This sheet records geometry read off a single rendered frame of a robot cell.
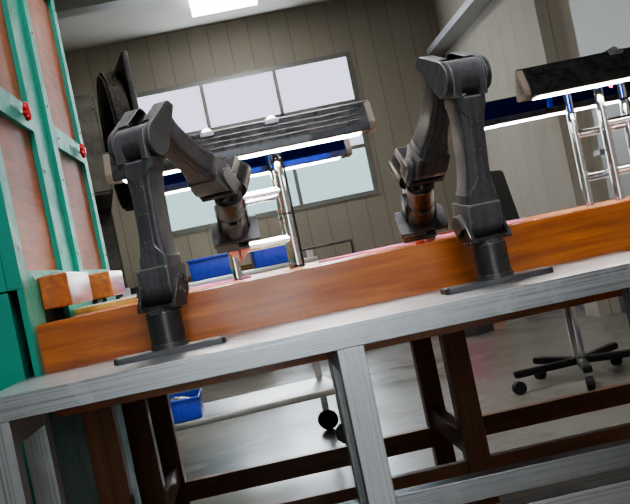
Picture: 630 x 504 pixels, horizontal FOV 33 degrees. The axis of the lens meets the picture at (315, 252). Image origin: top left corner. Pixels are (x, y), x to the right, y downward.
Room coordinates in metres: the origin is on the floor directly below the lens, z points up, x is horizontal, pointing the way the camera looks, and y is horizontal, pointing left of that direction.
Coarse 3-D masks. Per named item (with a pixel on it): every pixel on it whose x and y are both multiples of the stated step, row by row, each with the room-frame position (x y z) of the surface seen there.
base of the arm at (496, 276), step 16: (496, 240) 1.93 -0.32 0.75; (480, 256) 1.93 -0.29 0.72; (496, 256) 1.92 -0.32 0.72; (480, 272) 1.93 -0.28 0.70; (496, 272) 1.92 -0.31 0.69; (512, 272) 1.93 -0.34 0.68; (528, 272) 1.92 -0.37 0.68; (544, 272) 1.92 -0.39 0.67; (448, 288) 1.91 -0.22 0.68; (464, 288) 1.91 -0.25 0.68
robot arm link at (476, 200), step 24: (456, 72) 1.89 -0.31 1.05; (480, 72) 1.90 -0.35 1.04; (456, 96) 1.89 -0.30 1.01; (480, 96) 1.91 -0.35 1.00; (456, 120) 1.92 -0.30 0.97; (480, 120) 1.92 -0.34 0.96; (456, 144) 1.94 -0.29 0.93; (480, 144) 1.92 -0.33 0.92; (456, 168) 1.96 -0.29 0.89; (480, 168) 1.93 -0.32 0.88; (456, 192) 1.97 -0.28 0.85; (480, 192) 1.93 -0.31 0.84; (480, 216) 1.93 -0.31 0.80
